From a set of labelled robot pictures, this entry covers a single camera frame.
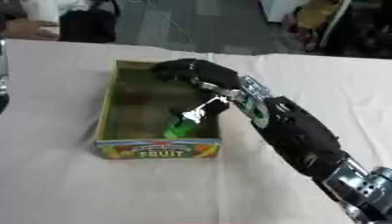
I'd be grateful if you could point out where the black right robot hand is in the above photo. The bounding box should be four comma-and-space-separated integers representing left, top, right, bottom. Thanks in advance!
150, 58, 242, 123

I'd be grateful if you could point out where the green toy object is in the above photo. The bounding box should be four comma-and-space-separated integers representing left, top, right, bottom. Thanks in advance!
162, 114, 200, 139

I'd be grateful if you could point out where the cardboard box with printed front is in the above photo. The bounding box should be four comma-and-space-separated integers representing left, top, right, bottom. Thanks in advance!
92, 59, 224, 160

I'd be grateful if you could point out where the yellow and red bag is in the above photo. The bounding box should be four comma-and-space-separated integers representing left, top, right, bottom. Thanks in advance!
282, 0, 354, 53

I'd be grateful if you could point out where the black bag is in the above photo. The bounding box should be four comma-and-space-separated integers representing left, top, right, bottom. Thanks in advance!
58, 0, 123, 44

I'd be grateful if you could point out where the person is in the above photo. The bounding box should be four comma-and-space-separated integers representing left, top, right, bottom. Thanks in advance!
0, 0, 61, 41

